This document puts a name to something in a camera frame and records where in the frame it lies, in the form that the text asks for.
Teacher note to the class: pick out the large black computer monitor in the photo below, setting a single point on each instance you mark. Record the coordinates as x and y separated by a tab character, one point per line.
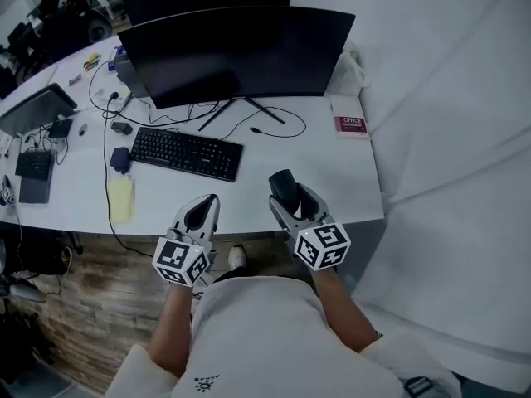
236	56

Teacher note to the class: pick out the colourful small packet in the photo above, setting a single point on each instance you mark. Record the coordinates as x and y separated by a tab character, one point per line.
91	61

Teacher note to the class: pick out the another hand-held gripper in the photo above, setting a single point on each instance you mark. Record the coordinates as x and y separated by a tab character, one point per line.
7	195

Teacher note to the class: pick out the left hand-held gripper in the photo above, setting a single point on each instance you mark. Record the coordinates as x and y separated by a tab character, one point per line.
180	259

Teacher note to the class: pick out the small black box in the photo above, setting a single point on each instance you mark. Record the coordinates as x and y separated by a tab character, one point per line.
61	127

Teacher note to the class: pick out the black power adapter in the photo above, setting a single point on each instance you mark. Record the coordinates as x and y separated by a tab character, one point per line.
121	128

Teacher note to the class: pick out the person's white shirt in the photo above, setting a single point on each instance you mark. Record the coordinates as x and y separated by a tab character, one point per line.
269	338

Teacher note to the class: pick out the black box on desk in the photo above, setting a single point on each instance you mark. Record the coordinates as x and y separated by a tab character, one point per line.
34	164

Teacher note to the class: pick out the person's white shoe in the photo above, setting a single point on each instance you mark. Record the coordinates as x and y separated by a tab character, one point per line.
237	257

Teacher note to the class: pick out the white plastic bag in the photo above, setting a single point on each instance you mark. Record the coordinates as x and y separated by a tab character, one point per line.
350	71

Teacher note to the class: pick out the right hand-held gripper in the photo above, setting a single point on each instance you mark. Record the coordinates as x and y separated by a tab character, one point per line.
321	245

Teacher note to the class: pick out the person's right forearm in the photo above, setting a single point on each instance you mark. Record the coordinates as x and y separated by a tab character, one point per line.
342	309

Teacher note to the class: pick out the blue and white box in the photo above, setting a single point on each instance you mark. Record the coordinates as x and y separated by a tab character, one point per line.
114	58

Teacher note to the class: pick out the dark blue pouch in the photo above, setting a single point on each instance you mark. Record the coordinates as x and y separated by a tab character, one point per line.
120	159

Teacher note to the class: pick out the person's left forearm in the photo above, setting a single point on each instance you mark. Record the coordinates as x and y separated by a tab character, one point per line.
172	326

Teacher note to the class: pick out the small black computer monitor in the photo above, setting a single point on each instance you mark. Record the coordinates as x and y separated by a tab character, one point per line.
37	108

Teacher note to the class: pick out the black office chair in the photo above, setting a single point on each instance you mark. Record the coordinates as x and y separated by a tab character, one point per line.
66	31
18	44

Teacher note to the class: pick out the yellow notepad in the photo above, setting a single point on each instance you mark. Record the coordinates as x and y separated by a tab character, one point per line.
121	199

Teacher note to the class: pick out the black keyboard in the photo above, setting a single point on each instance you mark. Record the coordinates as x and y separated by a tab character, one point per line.
186	153

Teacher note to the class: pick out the black mouse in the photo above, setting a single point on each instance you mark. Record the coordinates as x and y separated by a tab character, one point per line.
283	187

